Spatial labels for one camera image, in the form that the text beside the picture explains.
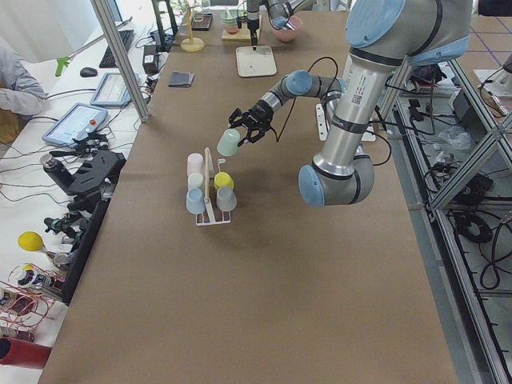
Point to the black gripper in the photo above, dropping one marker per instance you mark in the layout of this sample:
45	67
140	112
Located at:
253	18
258	114

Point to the mint green cup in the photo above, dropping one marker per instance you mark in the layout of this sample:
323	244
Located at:
228	143

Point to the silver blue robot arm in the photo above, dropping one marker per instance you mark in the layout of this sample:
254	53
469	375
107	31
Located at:
381	35
279	13

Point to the cream white rectangular tray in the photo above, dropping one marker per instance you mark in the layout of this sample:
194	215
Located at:
255	61

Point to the dark glass rack tray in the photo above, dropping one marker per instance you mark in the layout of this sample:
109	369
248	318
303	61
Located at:
202	22

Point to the yellow cup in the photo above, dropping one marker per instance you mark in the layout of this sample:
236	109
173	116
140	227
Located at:
222	179

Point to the pink cup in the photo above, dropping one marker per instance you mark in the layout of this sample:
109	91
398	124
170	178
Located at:
195	164

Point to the cream white cup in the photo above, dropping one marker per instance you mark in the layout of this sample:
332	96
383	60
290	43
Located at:
195	180

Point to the grey cup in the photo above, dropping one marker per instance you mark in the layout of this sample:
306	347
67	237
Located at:
226	199

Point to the light blue cup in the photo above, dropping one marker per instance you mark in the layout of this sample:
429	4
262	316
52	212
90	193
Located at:
195	201

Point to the wooden cutting board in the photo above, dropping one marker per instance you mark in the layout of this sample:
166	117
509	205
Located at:
243	35

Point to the stacked mint green bowls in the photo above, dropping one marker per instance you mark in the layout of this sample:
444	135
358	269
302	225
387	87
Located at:
229	21

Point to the pink bowl with ice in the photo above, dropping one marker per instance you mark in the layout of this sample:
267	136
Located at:
290	30

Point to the wooden mug tree stand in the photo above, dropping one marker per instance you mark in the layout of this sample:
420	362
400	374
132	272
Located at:
191	44

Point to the folded grey cloth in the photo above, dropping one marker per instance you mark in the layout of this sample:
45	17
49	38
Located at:
181	79

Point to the upper blue teach pendant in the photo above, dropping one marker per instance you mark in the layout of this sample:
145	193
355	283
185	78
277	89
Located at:
75	125

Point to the black computer mouse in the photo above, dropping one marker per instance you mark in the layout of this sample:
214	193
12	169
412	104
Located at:
88	72

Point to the seated person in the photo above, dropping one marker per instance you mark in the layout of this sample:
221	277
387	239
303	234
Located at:
22	96

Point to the yellow ball ornament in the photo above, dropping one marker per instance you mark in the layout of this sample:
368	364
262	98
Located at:
30	241

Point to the white wire cup rack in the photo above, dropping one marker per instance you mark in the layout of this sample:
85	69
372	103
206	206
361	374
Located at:
212	215

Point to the aluminium frame post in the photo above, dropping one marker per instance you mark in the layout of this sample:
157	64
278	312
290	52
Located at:
105	18

